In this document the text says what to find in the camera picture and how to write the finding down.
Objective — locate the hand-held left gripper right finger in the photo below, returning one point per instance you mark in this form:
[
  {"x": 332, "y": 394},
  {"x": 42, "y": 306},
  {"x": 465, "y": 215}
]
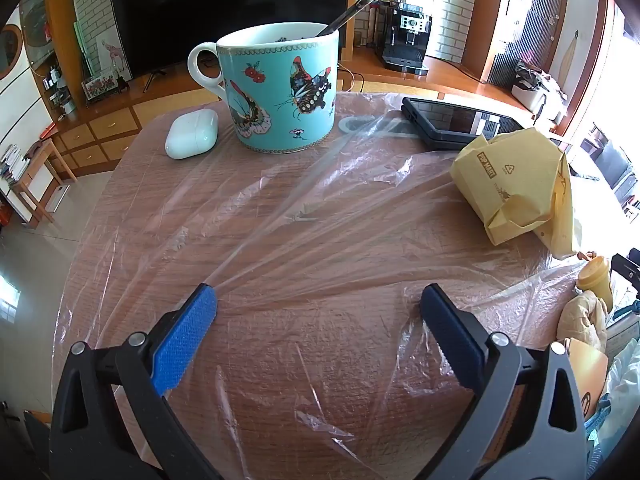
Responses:
[{"x": 450, "y": 342}]

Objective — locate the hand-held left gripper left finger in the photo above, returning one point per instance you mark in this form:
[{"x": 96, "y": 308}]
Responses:
[{"x": 184, "y": 342}]

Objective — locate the crumpled beige paper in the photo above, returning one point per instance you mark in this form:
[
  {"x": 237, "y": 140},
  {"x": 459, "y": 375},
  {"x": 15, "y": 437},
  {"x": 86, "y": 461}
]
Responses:
[{"x": 580, "y": 317}]

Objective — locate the brown paper bag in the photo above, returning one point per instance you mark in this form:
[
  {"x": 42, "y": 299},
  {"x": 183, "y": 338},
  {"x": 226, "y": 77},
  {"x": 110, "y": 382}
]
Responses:
[{"x": 587, "y": 380}]

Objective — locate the small yellow cup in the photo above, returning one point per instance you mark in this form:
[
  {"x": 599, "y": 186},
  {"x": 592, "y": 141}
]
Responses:
[{"x": 596, "y": 280}]

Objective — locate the yellow paper bag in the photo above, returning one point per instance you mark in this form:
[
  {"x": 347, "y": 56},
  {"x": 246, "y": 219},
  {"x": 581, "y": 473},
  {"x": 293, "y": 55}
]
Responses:
[{"x": 505, "y": 172}]

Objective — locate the clear plastic table cover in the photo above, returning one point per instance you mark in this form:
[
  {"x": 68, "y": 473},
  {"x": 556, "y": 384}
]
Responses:
[{"x": 310, "y": 200}]

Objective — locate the white earbuds case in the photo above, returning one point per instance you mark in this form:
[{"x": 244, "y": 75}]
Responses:
[{"x": 192, "y": 132}]

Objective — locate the black tablet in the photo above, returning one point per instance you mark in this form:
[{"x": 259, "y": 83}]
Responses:
[{"x": 450, "y": 122}]

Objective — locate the wooden drawer cabinet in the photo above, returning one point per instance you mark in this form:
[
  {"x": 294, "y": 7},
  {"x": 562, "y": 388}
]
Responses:
[{"x": 100, "y": 130}]

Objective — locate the wooden side table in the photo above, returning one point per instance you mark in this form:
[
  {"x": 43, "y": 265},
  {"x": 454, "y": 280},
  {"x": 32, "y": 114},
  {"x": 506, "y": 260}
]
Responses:
[{"x": 35, "y": 162}]

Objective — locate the turquoise butterfly mug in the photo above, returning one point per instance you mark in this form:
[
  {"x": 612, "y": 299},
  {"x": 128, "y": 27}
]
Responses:
[{"x": 280, "y": 100}]

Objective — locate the grey bag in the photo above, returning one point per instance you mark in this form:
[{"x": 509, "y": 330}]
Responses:
[{"x": 530, "y": 90}]

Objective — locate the giraffe picture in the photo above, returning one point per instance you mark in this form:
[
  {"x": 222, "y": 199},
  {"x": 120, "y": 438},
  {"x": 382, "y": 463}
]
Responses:
[{"x": 116, "y": 60}]

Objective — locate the black coffee machine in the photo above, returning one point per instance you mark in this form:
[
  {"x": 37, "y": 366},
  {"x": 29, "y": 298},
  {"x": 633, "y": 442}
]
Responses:
[{"x": 407, "y": 35}]

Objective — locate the black television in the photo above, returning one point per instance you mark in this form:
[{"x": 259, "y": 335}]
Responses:
[{"x": 200, "y": 10}]

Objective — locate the oval wooden mirror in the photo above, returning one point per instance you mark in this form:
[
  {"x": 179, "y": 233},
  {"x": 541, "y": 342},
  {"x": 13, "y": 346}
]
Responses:
[{"x": 7, "y": 52}]

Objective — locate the metal spoon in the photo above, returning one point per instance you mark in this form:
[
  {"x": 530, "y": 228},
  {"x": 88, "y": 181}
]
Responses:
[{"x": 351, "y": 11}]

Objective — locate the floral photo frame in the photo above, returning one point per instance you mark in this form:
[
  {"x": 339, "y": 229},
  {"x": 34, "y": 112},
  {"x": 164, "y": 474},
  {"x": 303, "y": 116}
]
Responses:
[{"x": 100, "y": 87}]

